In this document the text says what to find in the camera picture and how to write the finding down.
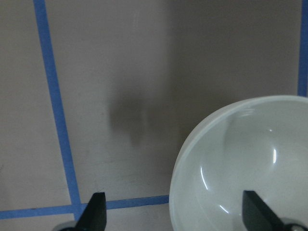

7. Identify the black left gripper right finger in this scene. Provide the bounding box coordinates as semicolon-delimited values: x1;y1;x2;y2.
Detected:
242;191;289;231

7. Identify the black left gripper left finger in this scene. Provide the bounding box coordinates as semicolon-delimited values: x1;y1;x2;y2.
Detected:
74;192;107;231

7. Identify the white ceramic bowl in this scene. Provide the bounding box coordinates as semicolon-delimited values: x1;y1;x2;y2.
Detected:
169;96;308;231

